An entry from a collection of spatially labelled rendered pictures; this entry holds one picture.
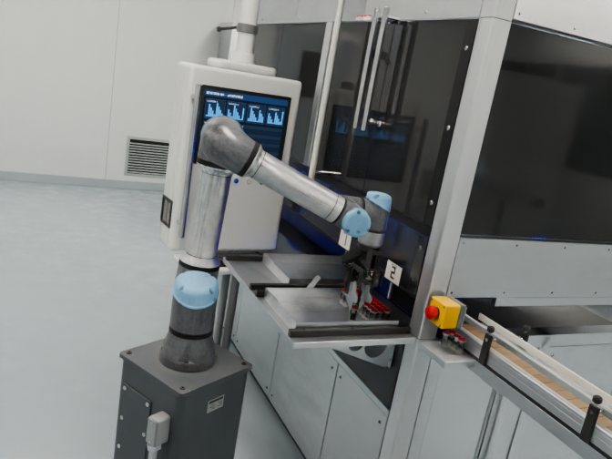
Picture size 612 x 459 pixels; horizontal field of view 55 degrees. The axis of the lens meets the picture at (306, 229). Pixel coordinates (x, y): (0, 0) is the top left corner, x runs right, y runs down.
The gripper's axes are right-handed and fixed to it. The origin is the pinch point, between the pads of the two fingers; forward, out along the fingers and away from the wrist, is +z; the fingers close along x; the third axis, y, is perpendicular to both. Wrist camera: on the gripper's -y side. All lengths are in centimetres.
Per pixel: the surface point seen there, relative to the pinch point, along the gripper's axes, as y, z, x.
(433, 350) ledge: 20.8, 5.4, 16.6
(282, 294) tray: -17.3, 4.1, -16.2
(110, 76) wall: -542, -30, -21
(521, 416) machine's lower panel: 14, 36, 67
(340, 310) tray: -7.2, 5.1, -0.2
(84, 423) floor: -88, 93, -66
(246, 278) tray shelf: -34.7, 5.4, -22.8
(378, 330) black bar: 10.2, 3.8, 3.7
